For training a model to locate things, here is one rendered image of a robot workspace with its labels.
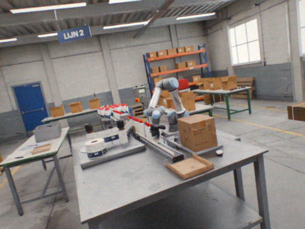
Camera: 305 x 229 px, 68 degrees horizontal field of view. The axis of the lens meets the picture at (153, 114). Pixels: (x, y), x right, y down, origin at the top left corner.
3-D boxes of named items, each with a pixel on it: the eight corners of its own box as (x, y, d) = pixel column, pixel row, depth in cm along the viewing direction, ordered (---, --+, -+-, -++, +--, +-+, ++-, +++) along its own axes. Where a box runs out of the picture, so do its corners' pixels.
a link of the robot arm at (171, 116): (171, 121, 278) (169, 110, 276) (180, 120, 270) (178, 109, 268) (166, 124, 268) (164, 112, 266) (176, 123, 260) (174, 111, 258)
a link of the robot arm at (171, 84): (180, 118, 272) (164, 77, 250) (191, 117, 264) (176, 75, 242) (176, 123, 263) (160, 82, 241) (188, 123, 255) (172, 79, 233)
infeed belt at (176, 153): (125, 130, 344) (125, 127, 344) (130, 129, 347) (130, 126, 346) (174, 161, 192) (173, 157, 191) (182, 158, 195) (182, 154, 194)
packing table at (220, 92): (193, 112, 813) (189, 90, 799) (212, 107, 831) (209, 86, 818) (228, 121, 602) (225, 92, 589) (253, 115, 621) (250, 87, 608)
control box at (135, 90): (137, 102, 282) (134, 87, 278) (150, 100, 278) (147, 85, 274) (135, 103, 272) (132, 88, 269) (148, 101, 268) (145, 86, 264)
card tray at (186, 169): (166, 166, 187) (165, 161, 187) (193, 157, 196) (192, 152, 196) (184, 179, 160) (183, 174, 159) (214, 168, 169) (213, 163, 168)
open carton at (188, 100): (170, 112, 454) (167, 94, 447) (192, 107, 470) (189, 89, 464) (179, 114, 418) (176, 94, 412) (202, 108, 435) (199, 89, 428)
